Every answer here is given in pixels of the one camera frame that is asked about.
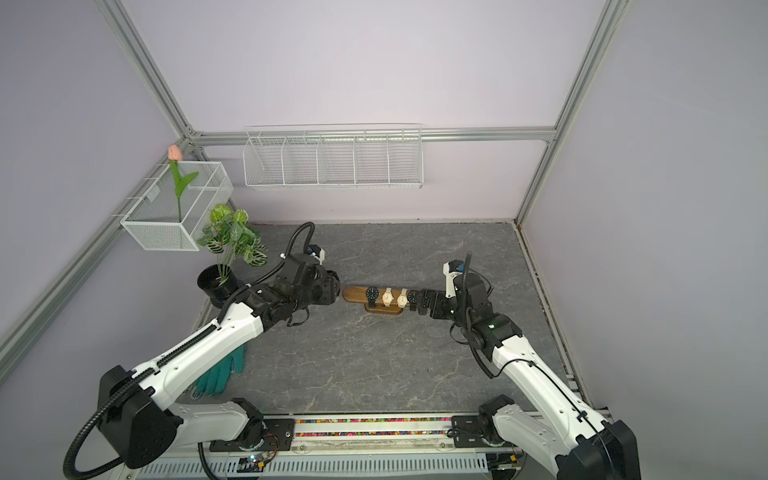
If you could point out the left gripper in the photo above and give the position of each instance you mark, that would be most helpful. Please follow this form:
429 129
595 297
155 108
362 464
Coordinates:
328 290

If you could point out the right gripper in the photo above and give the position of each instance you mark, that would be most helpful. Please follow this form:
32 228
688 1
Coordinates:
438 298

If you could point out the beige watch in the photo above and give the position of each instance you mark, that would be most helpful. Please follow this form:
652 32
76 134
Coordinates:
387 298
402 299

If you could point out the wooden watch stand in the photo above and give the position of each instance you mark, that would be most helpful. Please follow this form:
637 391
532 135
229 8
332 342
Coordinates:
356 295

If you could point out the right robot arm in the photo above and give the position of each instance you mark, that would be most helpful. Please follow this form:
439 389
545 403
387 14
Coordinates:
570 439

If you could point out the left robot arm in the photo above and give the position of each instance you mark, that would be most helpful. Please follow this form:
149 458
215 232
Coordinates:
138 412

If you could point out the black vase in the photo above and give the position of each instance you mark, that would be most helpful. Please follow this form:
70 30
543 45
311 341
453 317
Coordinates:
213 282

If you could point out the green leafy plant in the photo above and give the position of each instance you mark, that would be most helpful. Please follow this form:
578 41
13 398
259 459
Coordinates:
228 236

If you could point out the white mesh basket left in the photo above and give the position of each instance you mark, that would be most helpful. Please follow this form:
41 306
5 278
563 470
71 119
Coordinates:
152 220

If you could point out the pink tulip flower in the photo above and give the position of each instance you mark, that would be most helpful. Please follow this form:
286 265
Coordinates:
181 182

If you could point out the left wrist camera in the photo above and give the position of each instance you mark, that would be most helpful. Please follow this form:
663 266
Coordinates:
316 252

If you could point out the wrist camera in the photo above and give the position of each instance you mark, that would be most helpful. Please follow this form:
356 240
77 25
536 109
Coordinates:
316 252
453 272

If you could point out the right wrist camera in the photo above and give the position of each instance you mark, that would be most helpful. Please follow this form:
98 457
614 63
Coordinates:
453 272

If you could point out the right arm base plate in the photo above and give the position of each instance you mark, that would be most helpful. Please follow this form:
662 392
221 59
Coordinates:
467 431

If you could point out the white wire wall shelf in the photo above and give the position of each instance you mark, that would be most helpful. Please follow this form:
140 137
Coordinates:
362 155

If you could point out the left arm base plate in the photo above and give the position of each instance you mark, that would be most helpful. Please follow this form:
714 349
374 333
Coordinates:
273 434

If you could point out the colourful cable strip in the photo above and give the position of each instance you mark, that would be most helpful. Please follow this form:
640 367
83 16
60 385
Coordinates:
359 426

